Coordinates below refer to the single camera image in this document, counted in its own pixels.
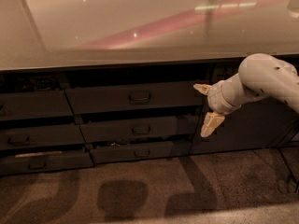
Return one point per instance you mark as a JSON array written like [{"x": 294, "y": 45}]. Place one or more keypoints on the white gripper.
[{"x": 215, "y": 99}]

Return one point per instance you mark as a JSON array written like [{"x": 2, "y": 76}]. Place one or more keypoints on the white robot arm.
[{"x": 259, "y": 76}]

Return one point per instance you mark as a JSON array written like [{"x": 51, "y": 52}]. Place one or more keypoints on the dark cabinet door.
[{"x": 265, "y": 123}]

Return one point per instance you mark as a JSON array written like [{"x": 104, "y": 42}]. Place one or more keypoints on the top drawer metal handle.
[{"x": 139, "y": 97}]

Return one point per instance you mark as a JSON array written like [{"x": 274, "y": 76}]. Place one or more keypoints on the dark cabinet frame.
[{"x": 71, "y": 78}]

